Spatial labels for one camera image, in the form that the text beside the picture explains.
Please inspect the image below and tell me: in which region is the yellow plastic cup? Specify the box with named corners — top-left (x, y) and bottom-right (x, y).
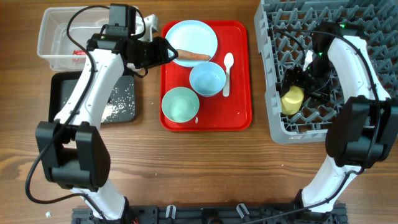
top-left (281, 86), bottom-right (304, 115)

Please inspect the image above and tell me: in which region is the light blue rice bowl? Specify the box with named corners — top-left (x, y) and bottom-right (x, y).
top-left (189, 62), bottom-right (226, 97)

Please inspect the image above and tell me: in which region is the green bowl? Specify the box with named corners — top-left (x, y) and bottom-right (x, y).
top-left (161, 86), bottom-right (200, 123)

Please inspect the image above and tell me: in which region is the white rice pile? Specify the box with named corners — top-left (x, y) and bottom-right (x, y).
top-left (101, 86), bottom-right (136, 124)

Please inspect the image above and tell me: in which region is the red snack wrapper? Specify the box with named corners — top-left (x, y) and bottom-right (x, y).
top-left (72, 50), bottom-right (86, 64)

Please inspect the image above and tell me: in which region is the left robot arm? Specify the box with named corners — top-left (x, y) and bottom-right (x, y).
top-left (34, 4), bottom-right (178, 223)

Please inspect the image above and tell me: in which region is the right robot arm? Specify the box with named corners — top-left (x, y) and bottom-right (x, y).
top-left (280, 21), bottom-right (397, 213)

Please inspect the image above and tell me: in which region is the grey dishwasher rack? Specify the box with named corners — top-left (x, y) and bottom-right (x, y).
top-left (254, 0), bottom-right (397, 144)

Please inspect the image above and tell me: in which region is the orange carrot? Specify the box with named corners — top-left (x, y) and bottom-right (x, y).
top-left (177, 49), bottom-right (211, 61)

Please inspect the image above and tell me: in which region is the large light blue plate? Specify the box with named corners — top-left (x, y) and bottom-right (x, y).
top-left (165, 20), bottom-right (218, 67)

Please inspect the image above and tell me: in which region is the black plastic tray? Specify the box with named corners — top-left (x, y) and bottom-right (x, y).
top-left (48, 71), bottom-right (136, 124)

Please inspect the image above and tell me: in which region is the white plastic spoon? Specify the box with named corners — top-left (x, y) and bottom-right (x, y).
top-left (223, 52), bottom-right (234, 97)

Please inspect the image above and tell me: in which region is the red serving tray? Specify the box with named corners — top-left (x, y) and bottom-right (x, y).
top-left (159, 20), bottom-right (252, 132)

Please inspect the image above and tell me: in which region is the clear plastic bin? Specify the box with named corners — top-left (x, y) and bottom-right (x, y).
top-left (37, 7), bottom-right (109, 72)

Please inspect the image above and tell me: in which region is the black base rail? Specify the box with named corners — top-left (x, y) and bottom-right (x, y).
top-left (71, 203), bottom-right (349, 224)

